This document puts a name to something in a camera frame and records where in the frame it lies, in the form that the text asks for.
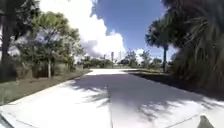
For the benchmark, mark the distant row of trees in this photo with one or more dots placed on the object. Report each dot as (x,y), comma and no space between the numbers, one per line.
(100,62)

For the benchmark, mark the pale concrete path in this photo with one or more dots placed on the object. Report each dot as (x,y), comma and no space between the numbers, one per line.
(110,100)

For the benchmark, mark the shaded grass strip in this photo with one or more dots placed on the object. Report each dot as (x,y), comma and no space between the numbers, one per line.
(160,78)

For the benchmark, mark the palm tree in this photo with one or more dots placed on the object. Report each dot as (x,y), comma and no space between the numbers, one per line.
(163,37)

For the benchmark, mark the leafy green tree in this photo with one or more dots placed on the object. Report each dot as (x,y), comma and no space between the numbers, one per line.
(50,40)

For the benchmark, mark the palm frond thicket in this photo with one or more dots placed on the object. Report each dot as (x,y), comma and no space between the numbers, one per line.
(200,50)

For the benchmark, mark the dark tall tree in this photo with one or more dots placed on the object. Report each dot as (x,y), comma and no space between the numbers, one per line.
(9,33)

